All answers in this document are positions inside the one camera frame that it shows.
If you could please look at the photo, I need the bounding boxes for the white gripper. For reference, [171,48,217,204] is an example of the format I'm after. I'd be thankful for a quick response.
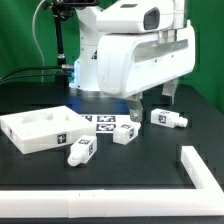
[97,21,195,122]

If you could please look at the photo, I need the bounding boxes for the white square table top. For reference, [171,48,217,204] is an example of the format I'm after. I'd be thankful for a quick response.
[0,106,96,154]

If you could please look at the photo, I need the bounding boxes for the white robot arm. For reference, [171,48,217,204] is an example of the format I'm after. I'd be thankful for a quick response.
[70,0,195,122]

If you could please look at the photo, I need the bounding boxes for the white marker sheet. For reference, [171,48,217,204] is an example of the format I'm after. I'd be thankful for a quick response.
[82,114,134,133]

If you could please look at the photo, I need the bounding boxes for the white L-shaped fence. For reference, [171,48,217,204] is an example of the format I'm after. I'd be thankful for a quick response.
[0,146,224,218]

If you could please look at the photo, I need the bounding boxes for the black camera stand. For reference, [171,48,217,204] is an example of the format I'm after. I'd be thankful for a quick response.
[44,0,102,92]

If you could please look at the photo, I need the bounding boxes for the grey cable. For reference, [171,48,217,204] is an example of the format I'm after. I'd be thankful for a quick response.
[31,0,48,83]

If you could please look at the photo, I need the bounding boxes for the black cables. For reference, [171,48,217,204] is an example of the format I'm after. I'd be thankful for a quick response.
[0,64,75,84]

